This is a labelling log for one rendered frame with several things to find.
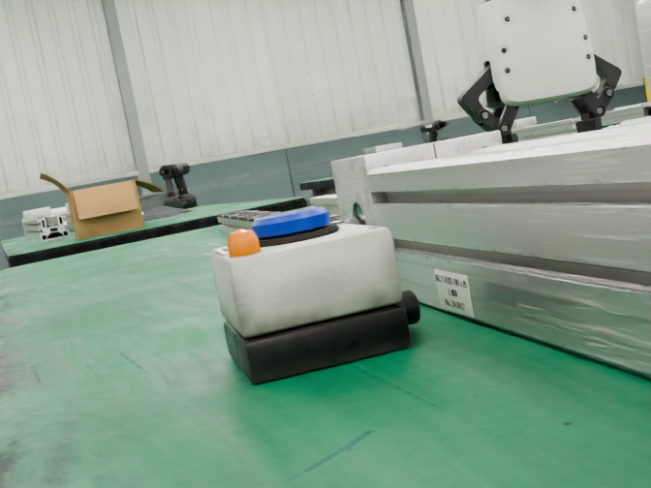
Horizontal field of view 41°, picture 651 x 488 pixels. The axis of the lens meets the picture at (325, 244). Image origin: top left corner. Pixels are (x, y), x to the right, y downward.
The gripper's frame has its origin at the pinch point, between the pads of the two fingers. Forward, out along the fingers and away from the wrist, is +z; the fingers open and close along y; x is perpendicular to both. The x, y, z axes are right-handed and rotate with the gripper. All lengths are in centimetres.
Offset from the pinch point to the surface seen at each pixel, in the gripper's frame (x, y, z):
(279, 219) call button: 33.1, 32.9, -1.1
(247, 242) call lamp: 35.2, 35.0, -0.5
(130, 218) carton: -199, 36, 3
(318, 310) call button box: 35.4, 32.3, 3.3
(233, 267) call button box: 35, 36, 1
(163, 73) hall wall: -1100, -60, -158
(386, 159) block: 19.4, 22.6, -2.8
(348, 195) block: 13.8, 24.0, -0.8
